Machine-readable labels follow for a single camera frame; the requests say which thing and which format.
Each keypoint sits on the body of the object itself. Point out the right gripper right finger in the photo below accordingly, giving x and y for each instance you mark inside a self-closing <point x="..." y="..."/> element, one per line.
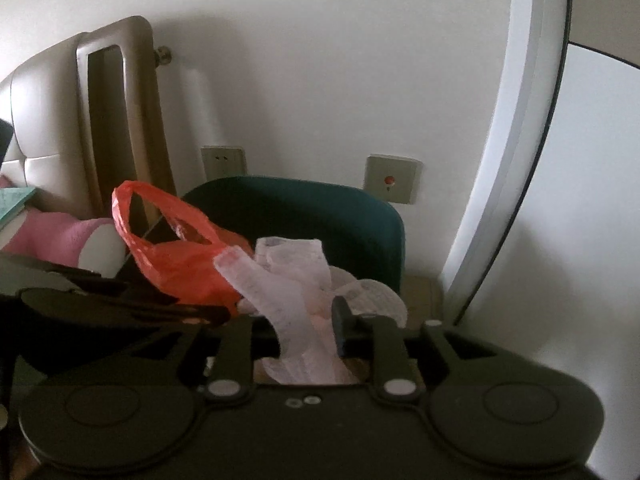
<point x="376" y="340"/>

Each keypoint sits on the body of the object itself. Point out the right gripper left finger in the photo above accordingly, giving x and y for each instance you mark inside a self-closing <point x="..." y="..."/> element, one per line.
<point x="237" y="346"/>

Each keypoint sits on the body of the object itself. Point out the pink wrapper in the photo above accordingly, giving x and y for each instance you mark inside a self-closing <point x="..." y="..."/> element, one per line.
<point x="290" y="283"/>

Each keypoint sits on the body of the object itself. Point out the teal deer trash bin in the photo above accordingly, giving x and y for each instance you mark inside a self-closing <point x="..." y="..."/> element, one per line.
<point x="359" y="233"/>

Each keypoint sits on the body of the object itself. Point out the dark wooden nightstand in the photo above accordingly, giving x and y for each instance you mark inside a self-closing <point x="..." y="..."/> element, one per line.
<point x="422" y="296"/>

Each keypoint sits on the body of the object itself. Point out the pink plush toy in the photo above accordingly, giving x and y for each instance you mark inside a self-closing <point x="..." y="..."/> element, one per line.
<point x="60" y="238"/>

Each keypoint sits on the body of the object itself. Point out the teal number board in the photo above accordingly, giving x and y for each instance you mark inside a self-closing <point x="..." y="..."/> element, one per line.
<point x="13" y="201"/>

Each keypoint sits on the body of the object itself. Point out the white wardrobe door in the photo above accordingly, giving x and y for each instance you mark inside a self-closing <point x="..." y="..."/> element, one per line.
<point x="564" y="288"/>

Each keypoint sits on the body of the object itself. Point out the beige padded headboard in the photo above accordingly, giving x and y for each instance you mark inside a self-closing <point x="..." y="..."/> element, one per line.
<point x="40" y="100"/>

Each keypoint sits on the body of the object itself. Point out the wall switch red light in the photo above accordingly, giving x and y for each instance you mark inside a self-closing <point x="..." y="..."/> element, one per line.
<point x="392" y="178"/>

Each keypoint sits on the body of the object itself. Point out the beige wall socket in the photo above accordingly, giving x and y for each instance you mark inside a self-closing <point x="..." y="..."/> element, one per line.
<point x="223" y="162"/>

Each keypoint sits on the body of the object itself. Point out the brown wooden frame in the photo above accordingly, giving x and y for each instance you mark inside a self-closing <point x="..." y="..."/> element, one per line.
<point x="121" y="123"/>

